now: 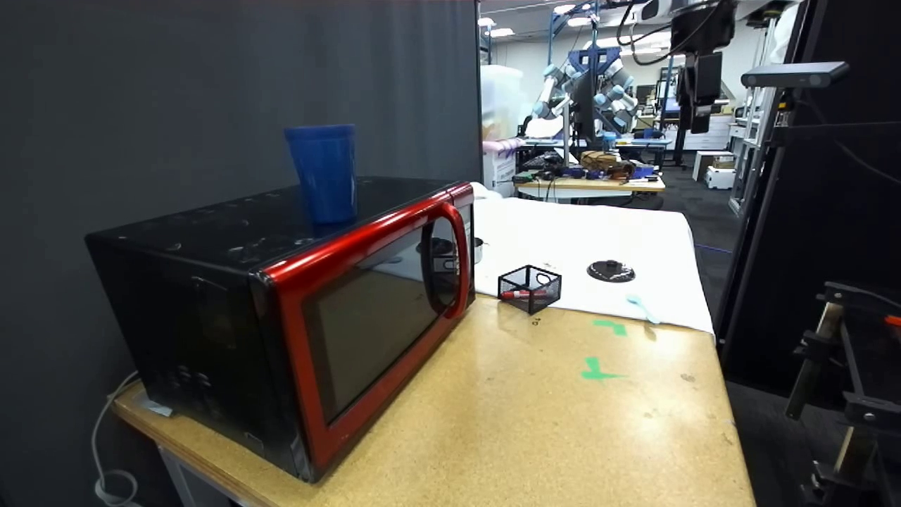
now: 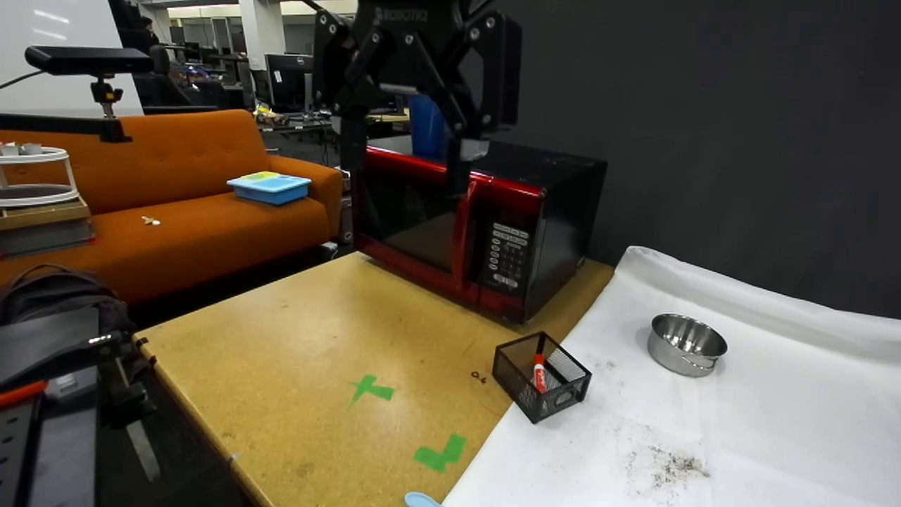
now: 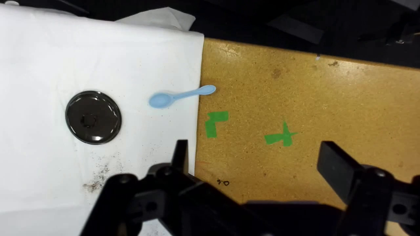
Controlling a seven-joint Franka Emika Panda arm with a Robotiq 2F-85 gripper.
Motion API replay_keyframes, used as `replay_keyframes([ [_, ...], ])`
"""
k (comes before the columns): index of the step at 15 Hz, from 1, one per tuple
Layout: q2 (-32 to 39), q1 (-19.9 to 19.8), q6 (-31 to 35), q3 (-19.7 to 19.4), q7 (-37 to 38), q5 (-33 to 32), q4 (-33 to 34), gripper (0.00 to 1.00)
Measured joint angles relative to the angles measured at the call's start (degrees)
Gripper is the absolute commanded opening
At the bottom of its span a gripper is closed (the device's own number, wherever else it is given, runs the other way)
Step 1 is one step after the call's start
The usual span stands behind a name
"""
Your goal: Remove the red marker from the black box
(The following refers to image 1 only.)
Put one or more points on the black round disc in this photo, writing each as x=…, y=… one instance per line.
x=611, y=271

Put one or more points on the white cloth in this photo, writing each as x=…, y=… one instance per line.
x=581, y=236

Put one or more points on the red marker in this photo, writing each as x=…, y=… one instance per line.
x=511, y=294

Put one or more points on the black hanging monitor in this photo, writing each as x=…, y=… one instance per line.
x=701, y=57

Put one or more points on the background wooden work table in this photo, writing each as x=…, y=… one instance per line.
x=591, y=188

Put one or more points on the green tape strip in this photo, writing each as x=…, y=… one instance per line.
x=609, y=329

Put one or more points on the blue plastic cup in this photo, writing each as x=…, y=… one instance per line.
x=325, y=174

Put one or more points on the black panel stand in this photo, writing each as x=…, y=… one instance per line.
x=825, y=236

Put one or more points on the grey bar camera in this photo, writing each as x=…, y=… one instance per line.
x=792, y=75

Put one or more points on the red and black microwave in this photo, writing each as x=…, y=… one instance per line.
x=235, y=301

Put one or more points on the black tripod clamp rig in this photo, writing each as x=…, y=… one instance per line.
x=846, y=395

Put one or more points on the green tape cross mark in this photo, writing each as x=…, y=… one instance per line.
x=594, y=370

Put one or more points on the white background box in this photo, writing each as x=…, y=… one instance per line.
x=721, y=175

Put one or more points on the blue background robot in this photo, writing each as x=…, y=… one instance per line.
x=591, y=87

